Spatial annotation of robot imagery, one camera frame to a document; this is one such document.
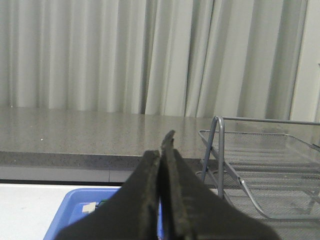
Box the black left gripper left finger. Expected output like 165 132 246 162
57 150 160 240

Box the green terminal block component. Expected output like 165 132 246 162
82 199 108 214

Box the grey stone counter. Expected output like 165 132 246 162
0 107 212 170

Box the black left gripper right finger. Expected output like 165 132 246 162
158 130 278 240

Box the mesh tray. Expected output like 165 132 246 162
198 129 320 220
196 171 320 240

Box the blue plastic tray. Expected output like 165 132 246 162
44 187 165 240

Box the grey rack frame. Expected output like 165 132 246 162
201 115 320 199

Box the white pleated curtain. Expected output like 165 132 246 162
0 0 320 122

